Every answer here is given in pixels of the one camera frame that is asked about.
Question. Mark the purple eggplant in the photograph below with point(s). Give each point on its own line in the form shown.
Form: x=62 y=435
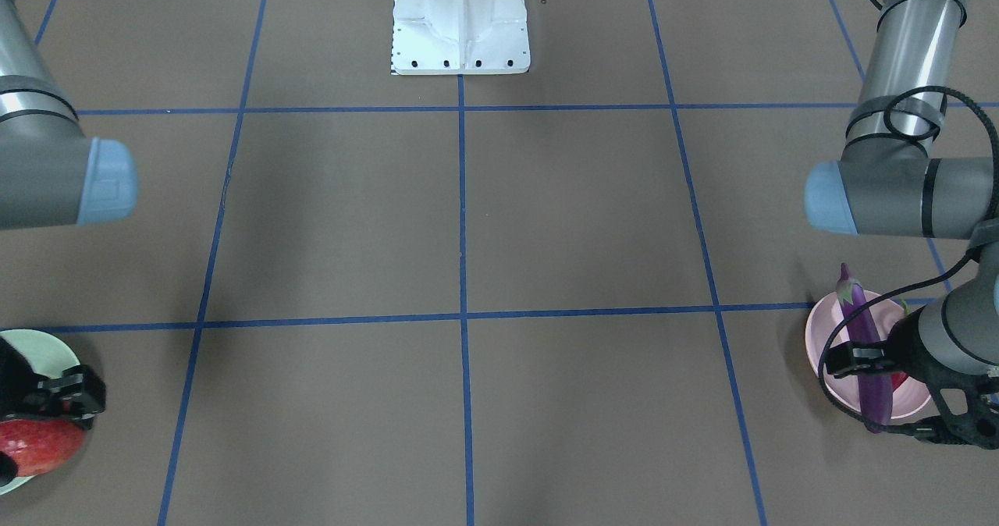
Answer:
x=875 y=391

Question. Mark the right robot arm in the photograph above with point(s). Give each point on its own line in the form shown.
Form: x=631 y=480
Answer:
x=52 y=174

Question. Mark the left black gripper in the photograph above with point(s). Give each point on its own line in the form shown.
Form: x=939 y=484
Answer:
x=915 y=346

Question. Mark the light green plate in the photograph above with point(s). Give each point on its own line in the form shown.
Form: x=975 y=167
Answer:
x=48 y=357

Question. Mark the red pomegranate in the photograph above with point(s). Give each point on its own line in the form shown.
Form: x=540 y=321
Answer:
x=31 y=448

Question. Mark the pink plate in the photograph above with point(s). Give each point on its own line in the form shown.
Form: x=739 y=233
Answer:
x=909 y=400

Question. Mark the red chili pepper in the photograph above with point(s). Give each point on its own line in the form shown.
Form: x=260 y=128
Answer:
x=897 y=380

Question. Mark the white mounting plate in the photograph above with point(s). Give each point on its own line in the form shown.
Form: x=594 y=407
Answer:
x=460 y=37

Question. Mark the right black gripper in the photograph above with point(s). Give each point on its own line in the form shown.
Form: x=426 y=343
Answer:
x=14 y=379

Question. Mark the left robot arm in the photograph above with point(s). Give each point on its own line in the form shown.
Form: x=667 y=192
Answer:
x=919 y=159

